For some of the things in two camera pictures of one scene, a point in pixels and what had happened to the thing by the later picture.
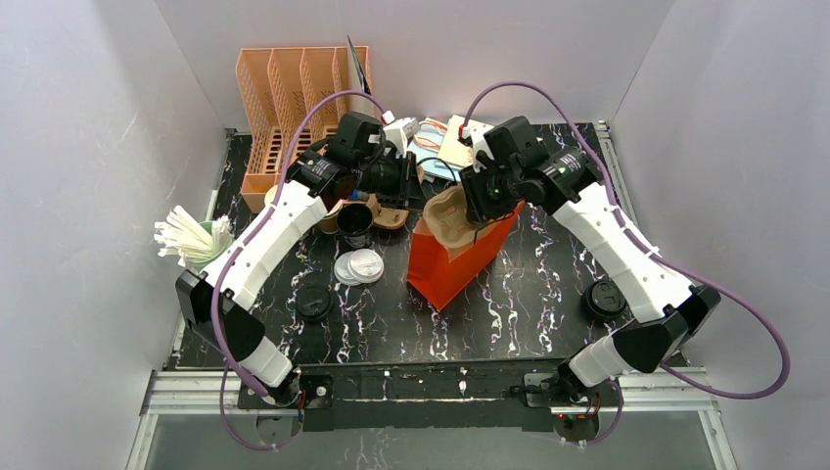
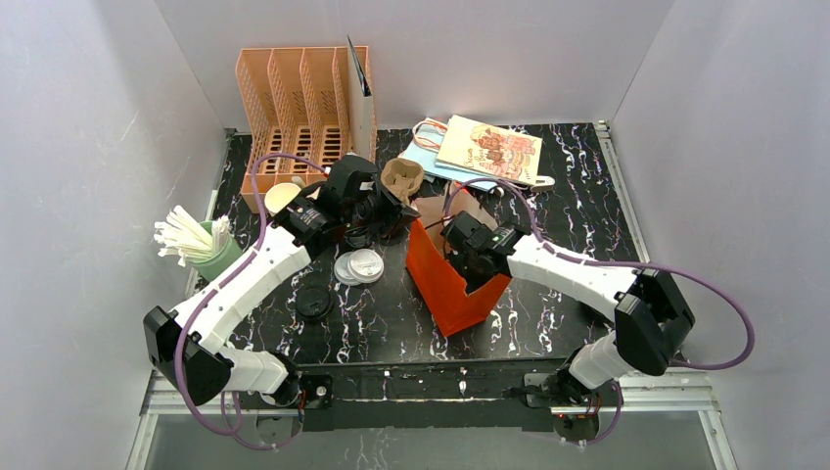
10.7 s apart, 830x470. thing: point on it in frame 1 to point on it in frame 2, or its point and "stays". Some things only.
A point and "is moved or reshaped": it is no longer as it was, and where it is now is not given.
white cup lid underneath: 342,271 stays
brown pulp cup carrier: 387,217 is moved or reshaped
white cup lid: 365,265 stays
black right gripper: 478,204 to 458,260
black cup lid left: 314,303 stays
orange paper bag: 439,273 is moved or reshaped
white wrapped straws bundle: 181,237 stays
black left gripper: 402,177 to 394,211
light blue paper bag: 425,146 stays
